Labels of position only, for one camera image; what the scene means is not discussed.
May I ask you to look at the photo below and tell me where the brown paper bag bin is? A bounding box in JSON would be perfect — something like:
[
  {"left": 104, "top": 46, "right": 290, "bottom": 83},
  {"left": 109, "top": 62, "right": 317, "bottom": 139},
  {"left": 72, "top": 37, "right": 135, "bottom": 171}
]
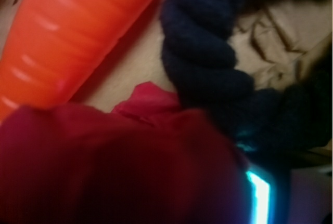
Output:
[{"left": 0, "top": 0, "right": 333, "bottom": 169}]

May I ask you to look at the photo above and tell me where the gripper finger with cyan light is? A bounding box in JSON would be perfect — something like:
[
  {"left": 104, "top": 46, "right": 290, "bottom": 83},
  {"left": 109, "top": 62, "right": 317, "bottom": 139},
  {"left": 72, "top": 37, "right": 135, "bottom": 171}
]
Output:
[{"left": 235, "top": 127, "right": 292, "bottom": 224}]

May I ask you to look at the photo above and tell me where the navy blue rope ring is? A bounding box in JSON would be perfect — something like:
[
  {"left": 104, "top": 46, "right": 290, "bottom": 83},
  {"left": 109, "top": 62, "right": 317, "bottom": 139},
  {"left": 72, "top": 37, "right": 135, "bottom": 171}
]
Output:
[{"left": 160, "top": 0, "right": 333, "bottom": 162}]

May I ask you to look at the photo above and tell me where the orange plastic toy carrot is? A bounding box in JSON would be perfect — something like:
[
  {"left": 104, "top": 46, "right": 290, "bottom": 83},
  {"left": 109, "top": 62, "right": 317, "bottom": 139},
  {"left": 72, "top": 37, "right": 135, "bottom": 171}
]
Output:
[{"left": 1, "top": 0, "right": 152, "bottom": 120}]

